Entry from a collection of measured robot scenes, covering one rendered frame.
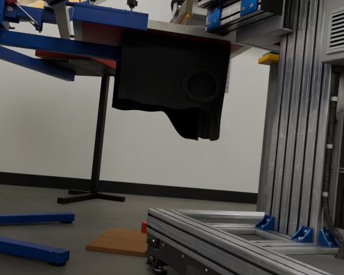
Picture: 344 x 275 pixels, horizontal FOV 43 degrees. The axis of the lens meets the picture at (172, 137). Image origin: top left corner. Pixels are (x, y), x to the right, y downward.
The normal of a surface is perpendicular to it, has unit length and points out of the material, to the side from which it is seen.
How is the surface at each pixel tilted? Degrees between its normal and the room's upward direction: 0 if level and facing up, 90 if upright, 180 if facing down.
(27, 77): 90
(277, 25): 90
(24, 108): 90
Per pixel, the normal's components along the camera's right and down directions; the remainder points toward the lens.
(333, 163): 0.43, 0.02
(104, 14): 0.20, 0.00
